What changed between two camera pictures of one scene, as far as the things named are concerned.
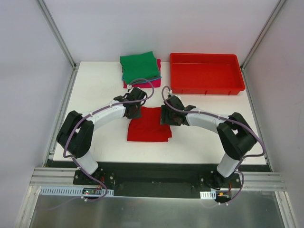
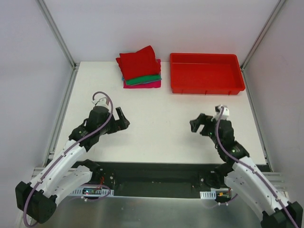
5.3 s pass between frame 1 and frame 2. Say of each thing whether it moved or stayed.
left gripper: moved
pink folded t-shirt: stayed
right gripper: moved
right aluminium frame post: stayed
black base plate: stayed
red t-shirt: moved
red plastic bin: stayed
